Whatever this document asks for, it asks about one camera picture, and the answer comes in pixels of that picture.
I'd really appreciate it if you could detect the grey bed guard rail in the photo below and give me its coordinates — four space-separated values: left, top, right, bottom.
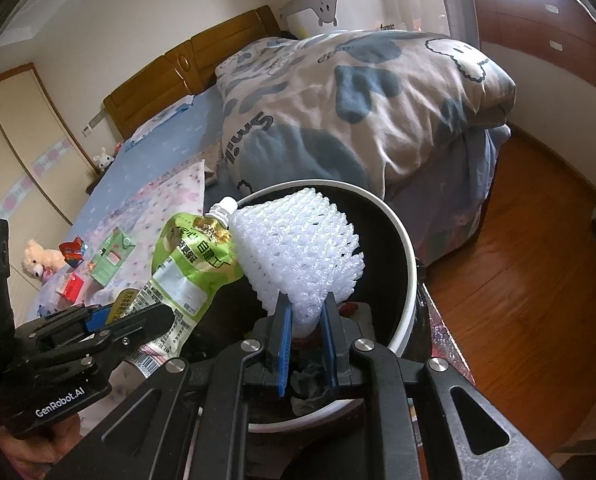
278 0 481 53

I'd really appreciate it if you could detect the grey crumpled paper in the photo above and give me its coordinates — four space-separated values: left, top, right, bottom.
290 362 339 416

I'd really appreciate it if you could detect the blue dotted bed sheet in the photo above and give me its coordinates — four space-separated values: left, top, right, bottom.
85 92 511 271

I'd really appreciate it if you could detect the cream teddy bear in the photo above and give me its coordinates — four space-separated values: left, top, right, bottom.
22 239 67 282

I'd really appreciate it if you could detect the wall switch panel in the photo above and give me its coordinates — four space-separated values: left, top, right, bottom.
80 114 109 137

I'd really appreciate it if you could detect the green carton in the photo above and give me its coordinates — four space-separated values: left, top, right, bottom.
88 227 137 286

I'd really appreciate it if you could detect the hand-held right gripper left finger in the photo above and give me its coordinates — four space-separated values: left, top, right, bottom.
45 292 299 480

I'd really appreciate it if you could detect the white foam fruit net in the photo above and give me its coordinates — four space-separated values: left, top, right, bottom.
230 187 366 341

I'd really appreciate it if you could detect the floral pink bed sheet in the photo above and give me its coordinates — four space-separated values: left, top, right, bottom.
25 160 209 401

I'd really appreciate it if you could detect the brown wooden dresser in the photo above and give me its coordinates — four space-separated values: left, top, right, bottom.
470 0 596 103

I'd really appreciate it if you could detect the red and blue snack wrapper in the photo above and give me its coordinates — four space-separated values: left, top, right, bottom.
58 237 88 267

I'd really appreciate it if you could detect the green spouted pouch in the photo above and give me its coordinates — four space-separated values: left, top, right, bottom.
108 197 246 378

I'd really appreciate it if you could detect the brown wooden headboard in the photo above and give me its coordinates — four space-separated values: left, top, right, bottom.
102 6 281 141

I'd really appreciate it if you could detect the person's left hand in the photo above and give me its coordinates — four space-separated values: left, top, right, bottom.
0 406 82 480

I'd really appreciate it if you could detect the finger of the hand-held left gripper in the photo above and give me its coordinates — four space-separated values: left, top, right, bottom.
15 304 112 342
76 303 179 377

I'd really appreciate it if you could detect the beige sliding door wardrobe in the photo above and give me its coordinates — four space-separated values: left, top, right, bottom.
0 62 106 241

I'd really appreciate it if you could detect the blue patterned pillow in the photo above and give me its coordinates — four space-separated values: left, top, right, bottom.
126 94 199 146

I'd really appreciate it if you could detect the white rabbit toy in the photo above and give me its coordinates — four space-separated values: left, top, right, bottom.
92 147 116 171

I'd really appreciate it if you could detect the beige quilt with blue hearts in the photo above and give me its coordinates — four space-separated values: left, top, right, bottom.
214 30 518 201

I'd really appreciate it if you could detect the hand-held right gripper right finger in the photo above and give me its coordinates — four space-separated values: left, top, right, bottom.
319 291 564 480

